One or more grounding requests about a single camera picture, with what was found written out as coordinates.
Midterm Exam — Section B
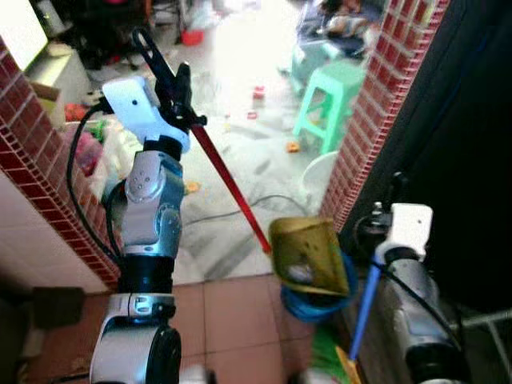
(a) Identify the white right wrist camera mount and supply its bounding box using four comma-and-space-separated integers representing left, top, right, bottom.
376, 204, 434, 261

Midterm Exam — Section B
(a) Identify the grey robot foot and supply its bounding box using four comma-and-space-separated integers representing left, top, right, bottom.
180, 366, 215, 384
292, 370, 345, 384

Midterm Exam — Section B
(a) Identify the grey left robot foot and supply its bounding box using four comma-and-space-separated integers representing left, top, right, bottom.
180, 366, 215, 384

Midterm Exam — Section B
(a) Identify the blue plastic bucket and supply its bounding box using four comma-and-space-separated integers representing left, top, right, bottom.
280, 256, 359, 321

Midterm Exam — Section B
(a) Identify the black office chair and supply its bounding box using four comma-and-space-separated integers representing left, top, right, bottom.
48, 0, 161, 69

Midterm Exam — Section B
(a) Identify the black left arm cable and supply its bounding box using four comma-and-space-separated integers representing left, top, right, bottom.
66, 100, 129, 265

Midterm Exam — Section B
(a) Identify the thin black floor cable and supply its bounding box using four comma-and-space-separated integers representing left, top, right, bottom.
184, 194, 311, 229

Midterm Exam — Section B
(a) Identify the grey-white low cabinet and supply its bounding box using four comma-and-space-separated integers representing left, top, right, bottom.
28, 44, 89, 105

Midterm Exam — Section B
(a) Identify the red plastic basin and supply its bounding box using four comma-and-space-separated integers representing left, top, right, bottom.
180, 30, 205, 46

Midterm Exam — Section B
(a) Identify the bright white screen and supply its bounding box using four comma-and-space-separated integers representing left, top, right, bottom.
0, 0, 49, 73

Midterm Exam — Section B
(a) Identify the white metal rack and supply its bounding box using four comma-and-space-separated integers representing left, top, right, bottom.
452, 308, 512, 341

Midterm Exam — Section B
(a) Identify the dark square floor object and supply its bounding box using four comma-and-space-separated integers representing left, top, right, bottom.
32, 286, 85, 329

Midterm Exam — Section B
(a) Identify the pink plastic bag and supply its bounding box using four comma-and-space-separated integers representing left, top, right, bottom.
72, 128, 109, 177

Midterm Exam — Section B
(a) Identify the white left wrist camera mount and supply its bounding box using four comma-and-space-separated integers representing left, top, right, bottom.
102, 76, 191, 153

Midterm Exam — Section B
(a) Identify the green plastic stool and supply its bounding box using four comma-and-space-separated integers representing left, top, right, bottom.
292, 60, 365, 157

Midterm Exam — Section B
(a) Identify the white plastic tub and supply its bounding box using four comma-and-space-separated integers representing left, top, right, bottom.
302, 152, 341, 209

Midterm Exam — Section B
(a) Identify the brown cardboard box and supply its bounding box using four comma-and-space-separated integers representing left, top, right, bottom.
28, 80, 69, 129

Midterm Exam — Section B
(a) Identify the person sitting on floor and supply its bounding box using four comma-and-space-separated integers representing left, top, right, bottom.
300, 0, 385, 41

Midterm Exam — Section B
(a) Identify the green broom with blue handle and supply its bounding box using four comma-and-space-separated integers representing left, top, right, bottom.
308, 172, 409, 384

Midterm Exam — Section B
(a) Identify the grey right robot foot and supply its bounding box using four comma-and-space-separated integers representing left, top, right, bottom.
292, 370, 345, 384

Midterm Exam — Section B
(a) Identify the yellow-green dustpan with red handle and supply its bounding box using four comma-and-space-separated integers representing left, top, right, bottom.
130, 28, 353, 298

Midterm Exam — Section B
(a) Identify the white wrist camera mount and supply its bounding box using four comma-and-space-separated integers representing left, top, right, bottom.
102, 76, 191, 153
376, 204, 434, 261

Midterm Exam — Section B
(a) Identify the light blue plastic chair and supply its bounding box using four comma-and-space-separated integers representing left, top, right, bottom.
288, 40, 337, 81

